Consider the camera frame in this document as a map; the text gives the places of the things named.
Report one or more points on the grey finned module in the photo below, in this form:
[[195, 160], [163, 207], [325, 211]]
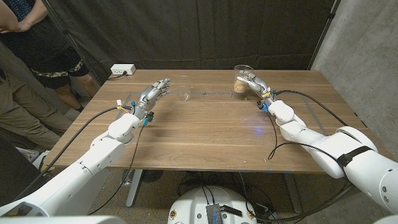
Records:
[[214, 214]]

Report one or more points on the person in khaki trousers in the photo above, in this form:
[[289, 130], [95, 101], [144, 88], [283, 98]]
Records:
[[18, 105]]

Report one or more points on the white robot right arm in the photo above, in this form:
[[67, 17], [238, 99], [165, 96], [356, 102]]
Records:
[[342, 149]]

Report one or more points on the clear plastic cup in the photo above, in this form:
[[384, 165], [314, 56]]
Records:
[[186, 97]]

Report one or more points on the white power strip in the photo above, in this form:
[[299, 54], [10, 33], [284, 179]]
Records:
[[122, 69]]

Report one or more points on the white table leg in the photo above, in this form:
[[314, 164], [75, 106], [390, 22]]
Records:
[[134, 189]]

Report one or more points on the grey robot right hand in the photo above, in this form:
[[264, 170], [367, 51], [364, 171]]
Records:
[[259, 87]]

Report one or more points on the black power adapter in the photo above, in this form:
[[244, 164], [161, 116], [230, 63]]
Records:
[[273, 217]]

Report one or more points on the grey table leg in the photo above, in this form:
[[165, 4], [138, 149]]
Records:
[[293, 194]]

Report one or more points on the clear cup with brown sugar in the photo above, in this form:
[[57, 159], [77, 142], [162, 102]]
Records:
[[240, 86]]

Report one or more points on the person in black shorts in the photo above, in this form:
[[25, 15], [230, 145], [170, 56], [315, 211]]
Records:
[[40, 40]]

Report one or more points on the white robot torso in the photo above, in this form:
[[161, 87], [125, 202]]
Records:
[[192, 205]]

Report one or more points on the round black floor fan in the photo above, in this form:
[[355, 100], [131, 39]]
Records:
[[152, 175]]

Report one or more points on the black backdrop curtain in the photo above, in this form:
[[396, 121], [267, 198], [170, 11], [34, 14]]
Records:
[[202, 31]]

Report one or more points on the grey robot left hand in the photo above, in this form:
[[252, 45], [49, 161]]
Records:
[[149, 96]]

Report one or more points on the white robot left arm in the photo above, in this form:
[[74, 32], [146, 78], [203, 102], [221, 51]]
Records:
[[102, 149]]

